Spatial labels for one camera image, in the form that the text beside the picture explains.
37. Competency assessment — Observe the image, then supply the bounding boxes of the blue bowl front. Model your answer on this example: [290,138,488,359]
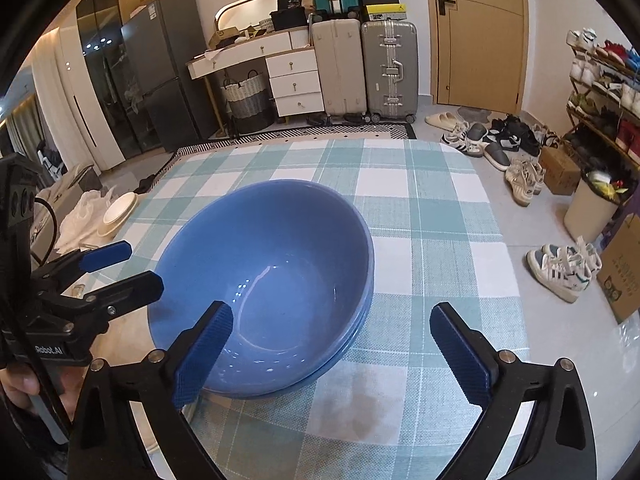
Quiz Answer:
[148,180,374,399]

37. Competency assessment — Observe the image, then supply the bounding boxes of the person's left hand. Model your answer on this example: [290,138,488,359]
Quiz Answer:
[1,363,85,419]

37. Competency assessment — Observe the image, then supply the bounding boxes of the white plastic bag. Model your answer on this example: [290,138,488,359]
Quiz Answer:
[54,188,117,255]

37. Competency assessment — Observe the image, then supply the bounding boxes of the small white bowl upper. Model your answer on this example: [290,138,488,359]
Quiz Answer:
[102,192,138,226]

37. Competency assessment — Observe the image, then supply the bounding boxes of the teal checked tablecloth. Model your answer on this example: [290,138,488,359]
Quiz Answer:
[106,136,532,480]

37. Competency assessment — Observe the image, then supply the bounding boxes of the white green sneakers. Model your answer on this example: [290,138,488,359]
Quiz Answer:
[525,236,603,304]

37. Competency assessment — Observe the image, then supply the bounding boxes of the cardboard box with cat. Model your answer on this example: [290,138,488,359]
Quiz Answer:
[598,214,640,323]

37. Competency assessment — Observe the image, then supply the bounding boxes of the woven laundry basket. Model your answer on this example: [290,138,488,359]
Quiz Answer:
[222,70,276,136]

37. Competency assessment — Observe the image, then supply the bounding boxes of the dark grey refrigerator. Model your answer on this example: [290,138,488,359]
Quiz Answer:
[122,0,218,152]

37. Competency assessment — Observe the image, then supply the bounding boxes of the black glass cabinet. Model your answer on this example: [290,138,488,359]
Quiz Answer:
[76,0,158,159]

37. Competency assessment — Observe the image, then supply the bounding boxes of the white trash bin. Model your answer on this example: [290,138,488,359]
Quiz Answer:
[563,170,620,243]

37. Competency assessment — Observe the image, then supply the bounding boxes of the small brown cardboard box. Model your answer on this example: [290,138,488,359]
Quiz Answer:
[538,146,582,196]

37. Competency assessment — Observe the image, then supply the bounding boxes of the white dressing table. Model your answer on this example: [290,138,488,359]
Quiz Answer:
[186,27,324,138]

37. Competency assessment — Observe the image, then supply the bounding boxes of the oval mirror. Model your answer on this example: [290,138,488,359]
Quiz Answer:
[215,0,278,32]

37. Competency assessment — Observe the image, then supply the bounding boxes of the beige suitcase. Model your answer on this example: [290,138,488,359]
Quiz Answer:
[311,18,368,116]

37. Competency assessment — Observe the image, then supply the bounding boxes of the shoe rack with shoes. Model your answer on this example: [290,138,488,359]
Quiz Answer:
[563,27,640,168]

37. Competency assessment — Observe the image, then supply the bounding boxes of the silver suitcase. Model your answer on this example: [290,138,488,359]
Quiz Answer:
[361,20,419,124]

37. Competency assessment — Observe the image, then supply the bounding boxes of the tan wooden door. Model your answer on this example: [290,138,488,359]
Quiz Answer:
[428,0,528,114]

